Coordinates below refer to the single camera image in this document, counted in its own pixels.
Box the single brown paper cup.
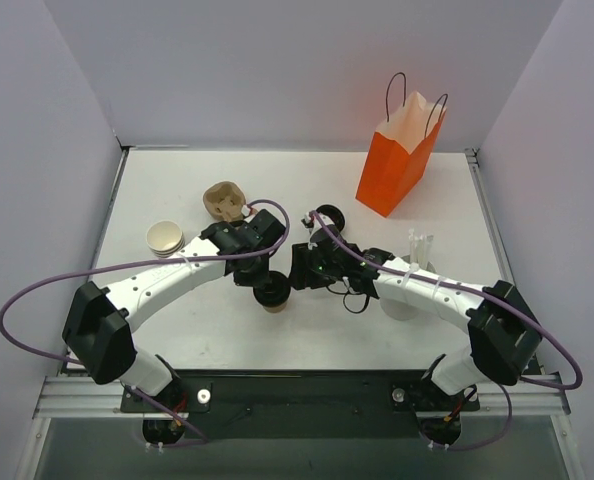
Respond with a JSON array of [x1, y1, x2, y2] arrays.
[[263, 301, 288, 314]]

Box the brown pulp cup carrier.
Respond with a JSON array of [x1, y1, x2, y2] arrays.
[[202, 181, 248, 223]]

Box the orange paper bag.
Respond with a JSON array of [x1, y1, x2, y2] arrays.
[[356, 72, 448, 217]]

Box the stack of black lids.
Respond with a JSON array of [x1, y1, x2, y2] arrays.
[[316, 204, 346, 234]]

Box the white wrapped straws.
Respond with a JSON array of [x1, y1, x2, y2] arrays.
[[408, 229, 434, 270]]

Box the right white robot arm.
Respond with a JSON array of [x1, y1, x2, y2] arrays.
[[289, 236, 542, 408]]

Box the black cup lid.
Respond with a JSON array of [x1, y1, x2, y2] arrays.
[[253, 270, 291, 307]]

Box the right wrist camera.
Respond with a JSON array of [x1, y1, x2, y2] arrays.
[[301, 212, 321, 236]]

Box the stack of paper cups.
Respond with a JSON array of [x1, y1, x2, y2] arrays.
[[146, 220, 185, 258]]

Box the white straw holder cup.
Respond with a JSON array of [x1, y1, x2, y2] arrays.
[[379, 255, 436, 321]]

